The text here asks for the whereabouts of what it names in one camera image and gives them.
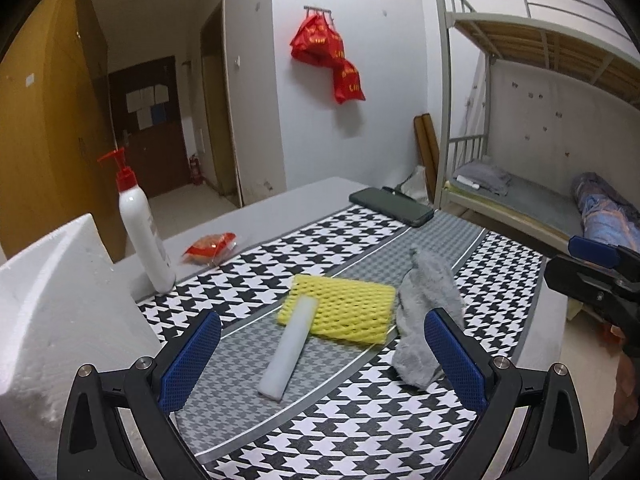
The dark brown door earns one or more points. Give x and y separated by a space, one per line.
155 160

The blue paper notice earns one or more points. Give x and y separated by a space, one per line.
152 116

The small red plastic bag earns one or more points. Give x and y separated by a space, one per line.
348 82

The large red plastic bag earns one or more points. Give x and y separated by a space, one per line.
317 40

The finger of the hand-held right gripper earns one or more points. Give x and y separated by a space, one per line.
575 277
592 250

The red fire extinguisher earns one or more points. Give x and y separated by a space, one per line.
195 170

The clear plastic bag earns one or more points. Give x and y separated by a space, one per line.
415 185

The grey mattress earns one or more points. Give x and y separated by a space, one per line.
540 205

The red snack packet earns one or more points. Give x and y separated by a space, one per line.
210 249

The yellow foam net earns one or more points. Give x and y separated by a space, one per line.
350 305

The white foam box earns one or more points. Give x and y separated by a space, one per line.
60 335

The black smartphone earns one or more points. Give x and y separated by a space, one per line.
392 206

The white pump bottle red cap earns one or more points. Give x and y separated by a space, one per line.
145 240

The houndstooth tablecloth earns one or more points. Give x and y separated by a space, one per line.
350 410

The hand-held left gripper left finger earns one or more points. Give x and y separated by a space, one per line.
192 360

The blue patterned rolled blanket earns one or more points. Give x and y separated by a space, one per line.
607 210

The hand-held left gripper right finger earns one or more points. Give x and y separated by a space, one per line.
455 360

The person's right hand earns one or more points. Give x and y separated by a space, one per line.
630 395

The white paper notice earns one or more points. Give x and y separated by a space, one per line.
160 95
140 101

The white foam sheet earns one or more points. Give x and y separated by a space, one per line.
290 350

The grey folded cloth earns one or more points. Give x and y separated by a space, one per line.
487 175

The grey sock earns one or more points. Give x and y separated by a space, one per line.
425 300

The metal bunk bed frame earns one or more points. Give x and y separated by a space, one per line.
445 85

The wall hook rack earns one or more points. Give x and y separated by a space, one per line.
317 10

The wooden wardrobe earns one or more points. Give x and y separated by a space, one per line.
50 110

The wooden side door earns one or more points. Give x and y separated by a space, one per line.
220 125

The wooden boards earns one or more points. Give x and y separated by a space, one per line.
426 150

